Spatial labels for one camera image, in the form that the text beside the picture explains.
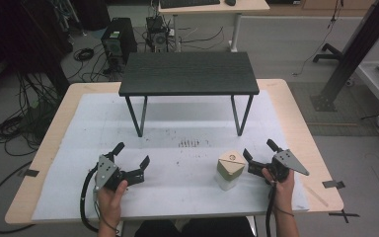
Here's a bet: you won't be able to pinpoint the small black desktop shelf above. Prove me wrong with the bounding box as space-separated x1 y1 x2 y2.
118 50 261 138

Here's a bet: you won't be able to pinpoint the light wooden desk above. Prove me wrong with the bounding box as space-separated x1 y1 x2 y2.
157 0 271 53

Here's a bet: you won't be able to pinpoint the dark curtain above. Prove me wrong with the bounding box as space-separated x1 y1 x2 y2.
0 0 74 97

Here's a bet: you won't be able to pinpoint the bundle of black floor cables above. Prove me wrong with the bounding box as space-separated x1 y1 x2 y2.
0 70 65 157

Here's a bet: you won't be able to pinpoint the black metal pillar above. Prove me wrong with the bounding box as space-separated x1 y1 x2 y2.
310 0 379 113

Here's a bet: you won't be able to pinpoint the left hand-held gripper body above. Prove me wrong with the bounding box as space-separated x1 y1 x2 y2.
94 153 146 193

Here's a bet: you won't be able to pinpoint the black computer tower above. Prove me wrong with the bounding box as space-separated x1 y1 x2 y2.
100 17 138 67

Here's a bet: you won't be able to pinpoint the person's legs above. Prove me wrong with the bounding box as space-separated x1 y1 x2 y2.
133 216 257 237

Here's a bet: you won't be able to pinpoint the clear container with green lid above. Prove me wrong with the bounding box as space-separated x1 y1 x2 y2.
213 149 247 193

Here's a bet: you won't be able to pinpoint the person's left hand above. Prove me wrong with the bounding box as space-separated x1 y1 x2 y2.
96 180 129 230

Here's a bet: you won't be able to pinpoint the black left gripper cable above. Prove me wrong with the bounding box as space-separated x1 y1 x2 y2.
79 164 101 234

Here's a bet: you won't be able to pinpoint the coiled black cable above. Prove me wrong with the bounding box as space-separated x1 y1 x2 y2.
73 46 95 62

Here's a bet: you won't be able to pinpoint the open-frame computer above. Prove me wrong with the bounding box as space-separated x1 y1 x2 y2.
145 15 176 53

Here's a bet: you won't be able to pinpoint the person's right hand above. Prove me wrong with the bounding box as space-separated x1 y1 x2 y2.
262 167 296 214

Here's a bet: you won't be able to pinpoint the black keyboard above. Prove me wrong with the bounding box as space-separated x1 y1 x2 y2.
159 0 222 10

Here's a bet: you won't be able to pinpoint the white table mat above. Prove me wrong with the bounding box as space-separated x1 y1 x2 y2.
32 90 311 222

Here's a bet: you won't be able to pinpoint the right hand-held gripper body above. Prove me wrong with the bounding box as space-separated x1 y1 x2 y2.
247 149 311 183

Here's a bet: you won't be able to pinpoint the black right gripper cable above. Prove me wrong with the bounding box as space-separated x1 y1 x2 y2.
265 181 278 237

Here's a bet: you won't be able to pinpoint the black chair base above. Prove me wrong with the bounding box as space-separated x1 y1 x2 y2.
312 42 343 64

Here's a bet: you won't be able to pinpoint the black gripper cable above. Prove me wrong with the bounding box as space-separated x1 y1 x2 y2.
265 181 278 237
79 164 101 234

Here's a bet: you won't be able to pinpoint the white shelf cart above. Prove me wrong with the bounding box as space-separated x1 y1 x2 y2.
354 23 379 130

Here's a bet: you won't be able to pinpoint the black tape cross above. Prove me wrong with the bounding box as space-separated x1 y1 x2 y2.
328 208 360 224

